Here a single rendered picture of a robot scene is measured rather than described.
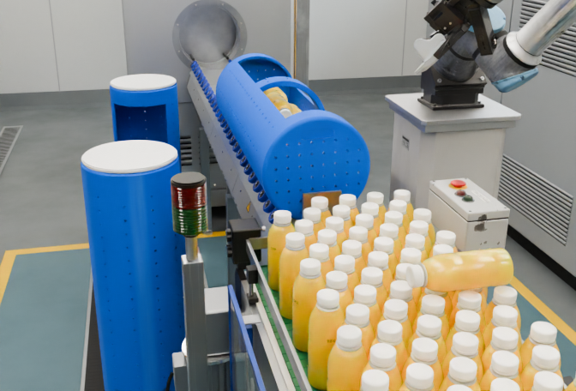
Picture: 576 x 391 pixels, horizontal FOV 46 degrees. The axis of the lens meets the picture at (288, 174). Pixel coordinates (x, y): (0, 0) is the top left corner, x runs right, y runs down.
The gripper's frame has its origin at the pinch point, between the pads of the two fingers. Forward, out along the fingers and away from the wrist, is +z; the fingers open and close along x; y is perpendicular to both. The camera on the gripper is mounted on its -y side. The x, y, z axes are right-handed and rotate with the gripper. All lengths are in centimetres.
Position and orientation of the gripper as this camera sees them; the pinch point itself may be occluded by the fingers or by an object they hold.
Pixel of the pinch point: (425, 57)
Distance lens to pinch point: 152.4
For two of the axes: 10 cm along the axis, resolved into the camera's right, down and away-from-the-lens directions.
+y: -7.8, -6.1, -1.7
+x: -3.6, 6.4, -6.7
